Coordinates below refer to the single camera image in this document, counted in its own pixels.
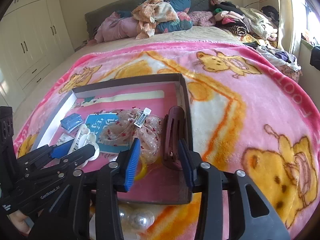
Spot pink pillow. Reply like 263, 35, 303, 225
94, 11, 138, 43

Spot black jacket on windowsill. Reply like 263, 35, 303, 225
310, 46, 320, 70

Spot person's left hand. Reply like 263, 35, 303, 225
8, 210, 34, 236

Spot earrings card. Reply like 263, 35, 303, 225
56, 133, 74, 145

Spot cream claw hair clip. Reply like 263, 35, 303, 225
68, 124, 100, 168

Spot beige bed sheet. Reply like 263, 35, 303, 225
13, 26, 242, 138

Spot cream curtain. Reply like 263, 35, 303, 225
278, 0, 306, 56

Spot dark blue floral quilt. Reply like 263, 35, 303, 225
116, 0, 193, 39

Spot cream built-in wardrobe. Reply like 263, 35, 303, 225
1, 0, 74, 111

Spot mauve fuzzy pillow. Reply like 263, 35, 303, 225
189, 11, 216, 27

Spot dark grey headboard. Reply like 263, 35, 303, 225
84, 0, 215, 40

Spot pearl hair clip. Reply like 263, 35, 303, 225
119, 205, 155, 232

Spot blue square box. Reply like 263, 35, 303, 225
60, 113, 83, 132

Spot yellow rings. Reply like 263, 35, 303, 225
133, 155, 163, 182

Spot floral laundry basket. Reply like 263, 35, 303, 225
256, 45, 303, 83

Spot shallow dark cardboard box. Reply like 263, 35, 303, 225
33, 74, 193, 205

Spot pile of clothes on bed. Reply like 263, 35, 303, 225
210, 0, 279, 48

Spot sheer dotted bow hair clip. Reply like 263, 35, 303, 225
99, 108, 164, 165

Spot dark red claw clip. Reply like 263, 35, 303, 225
161, 106, 185, 171

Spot orange floral cloth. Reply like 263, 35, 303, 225
132, 0, 179, 40

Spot pink cartoon fleece blanket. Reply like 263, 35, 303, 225
14, 41, 319, 239

